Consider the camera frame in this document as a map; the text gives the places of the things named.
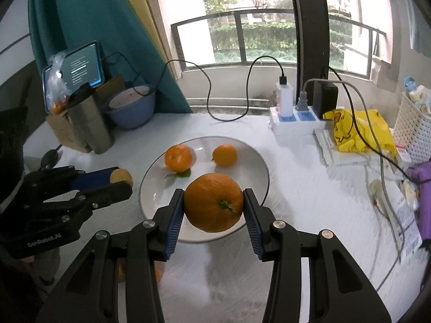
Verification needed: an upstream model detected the yellow plastic bag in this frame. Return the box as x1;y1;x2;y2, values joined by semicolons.
322;108;397;158

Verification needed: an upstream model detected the black power adapter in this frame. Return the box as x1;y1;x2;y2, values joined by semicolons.
313;81;339;118

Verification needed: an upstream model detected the white power strip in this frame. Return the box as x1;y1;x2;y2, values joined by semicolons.
269;104;325;136

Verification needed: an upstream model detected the yellow curtain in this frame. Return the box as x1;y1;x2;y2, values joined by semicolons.
113;0;182;81

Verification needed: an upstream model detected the small tangerine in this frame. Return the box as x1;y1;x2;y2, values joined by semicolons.
212;144;238;168

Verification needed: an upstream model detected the white charger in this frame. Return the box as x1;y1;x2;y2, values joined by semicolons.
277;77;294;118

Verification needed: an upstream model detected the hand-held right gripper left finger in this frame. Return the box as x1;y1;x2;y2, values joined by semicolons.
35;188;185;323

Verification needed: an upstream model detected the white tissue pack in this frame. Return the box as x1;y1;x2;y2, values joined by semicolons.
313;128;371;167

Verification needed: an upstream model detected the tangerine with green leaf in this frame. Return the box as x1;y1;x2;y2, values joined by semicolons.
164;144;197;179

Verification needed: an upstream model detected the purple cloth bag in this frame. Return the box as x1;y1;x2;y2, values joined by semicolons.
406;161;431;250

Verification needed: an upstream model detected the thin black cable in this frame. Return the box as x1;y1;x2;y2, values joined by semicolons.
323;65;418;182

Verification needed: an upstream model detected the clear plastic bag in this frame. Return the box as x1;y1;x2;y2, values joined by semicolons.
45;52;73;115

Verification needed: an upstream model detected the steel tumbler with black lid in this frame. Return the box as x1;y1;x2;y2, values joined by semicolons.
65;82;115;155

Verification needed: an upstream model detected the blue basin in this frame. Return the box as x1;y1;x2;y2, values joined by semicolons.
103;84;157;129

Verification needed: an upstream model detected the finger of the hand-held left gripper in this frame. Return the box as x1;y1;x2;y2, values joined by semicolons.
23;166;121;196
44;182;133;224

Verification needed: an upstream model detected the black round object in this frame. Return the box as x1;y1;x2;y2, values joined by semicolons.
40;145;63;170

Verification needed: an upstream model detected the large orange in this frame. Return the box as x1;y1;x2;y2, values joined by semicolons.
183;173;245;233

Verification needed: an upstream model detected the white round plate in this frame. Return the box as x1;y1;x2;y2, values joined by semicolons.
139;136;271;243

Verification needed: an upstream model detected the grey-blue hanging towel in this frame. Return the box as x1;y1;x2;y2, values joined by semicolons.
402;0;431;54

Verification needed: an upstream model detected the blue and white packet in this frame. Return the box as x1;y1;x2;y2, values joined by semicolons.
404;77;431;113

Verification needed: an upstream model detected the black window frame post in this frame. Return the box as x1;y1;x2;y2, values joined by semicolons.
288;0;331;108

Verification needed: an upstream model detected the teal curtain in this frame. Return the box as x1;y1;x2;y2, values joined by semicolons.
29;0;193;115

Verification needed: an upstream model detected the black balcony railing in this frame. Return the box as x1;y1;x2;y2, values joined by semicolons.
171;9;387;81

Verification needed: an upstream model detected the tablet with lit screen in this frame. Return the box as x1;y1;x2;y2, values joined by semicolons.
43;40;105;113

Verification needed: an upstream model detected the grey power cable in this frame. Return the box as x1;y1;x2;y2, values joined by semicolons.
296;79;409;263

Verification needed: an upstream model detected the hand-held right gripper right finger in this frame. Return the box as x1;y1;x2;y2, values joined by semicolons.
242;188;392;323

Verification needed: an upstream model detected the brown cardboard box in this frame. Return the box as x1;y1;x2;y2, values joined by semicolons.
45;74;127;153

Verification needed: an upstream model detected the white printed packet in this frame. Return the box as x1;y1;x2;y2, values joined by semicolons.
367;165;425;263

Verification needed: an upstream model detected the white perforated basket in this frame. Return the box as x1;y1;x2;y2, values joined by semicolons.
393;91;431;164

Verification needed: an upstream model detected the black charging cable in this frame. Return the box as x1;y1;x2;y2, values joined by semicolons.
100;52;287;122

